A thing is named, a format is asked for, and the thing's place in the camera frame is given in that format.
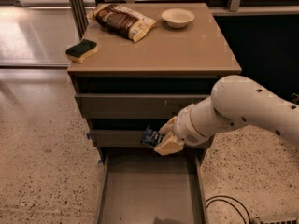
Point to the white bowl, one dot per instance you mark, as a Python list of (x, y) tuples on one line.
[(177, 17)]

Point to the brown snack bag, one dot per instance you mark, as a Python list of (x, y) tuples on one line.
[(122, 20)]

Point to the open bottom drawer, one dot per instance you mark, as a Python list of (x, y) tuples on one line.
[(152, 190)]

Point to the metal window frame post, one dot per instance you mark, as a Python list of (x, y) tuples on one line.
[(79, 15)]

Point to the grey drawer cabinet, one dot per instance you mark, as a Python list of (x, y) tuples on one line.
[(166, 61)]

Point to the middle drawer front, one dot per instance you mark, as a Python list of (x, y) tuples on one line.
[(118, 138)]

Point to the blue rxbar wrapper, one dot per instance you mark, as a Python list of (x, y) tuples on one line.
[(151, 137)]

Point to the top drawer front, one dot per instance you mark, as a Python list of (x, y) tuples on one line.
[(133, 106)]

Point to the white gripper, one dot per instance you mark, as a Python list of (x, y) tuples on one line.
[(186, 129)]

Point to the green yellow sponge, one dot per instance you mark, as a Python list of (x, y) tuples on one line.
[(81, 51)]

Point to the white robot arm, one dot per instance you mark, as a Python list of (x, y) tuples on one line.
[(234, 102)]

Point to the floor vent grille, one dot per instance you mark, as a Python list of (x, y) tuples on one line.
[(275, 220)]

